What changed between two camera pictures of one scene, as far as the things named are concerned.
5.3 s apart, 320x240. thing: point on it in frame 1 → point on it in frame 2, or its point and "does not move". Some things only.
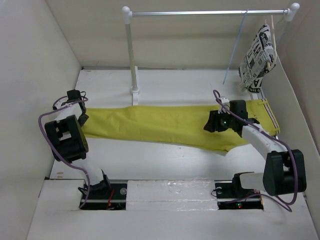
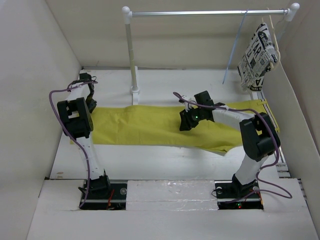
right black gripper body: x=223 y=121 → x=194 y=116
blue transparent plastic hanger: x=236 y=46 does not move
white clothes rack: x=289 y=12 does not move
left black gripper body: x=82 y=119 → x=90 y=102
